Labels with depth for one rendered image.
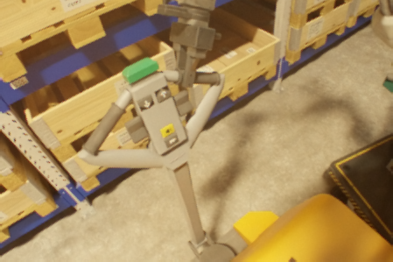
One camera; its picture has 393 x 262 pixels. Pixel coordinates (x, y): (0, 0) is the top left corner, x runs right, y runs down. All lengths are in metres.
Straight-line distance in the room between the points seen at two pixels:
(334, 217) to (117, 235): 1.42
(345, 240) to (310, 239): 0.11
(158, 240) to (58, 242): 0.71
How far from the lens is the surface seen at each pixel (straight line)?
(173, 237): 1.92
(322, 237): 1.00
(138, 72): 0.64
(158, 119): 0.70
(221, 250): 1.41
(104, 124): 0.67
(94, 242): 2.07
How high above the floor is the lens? 1.80
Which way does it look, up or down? 47 degrees down
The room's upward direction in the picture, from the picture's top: 8 degrees counter-clockwise
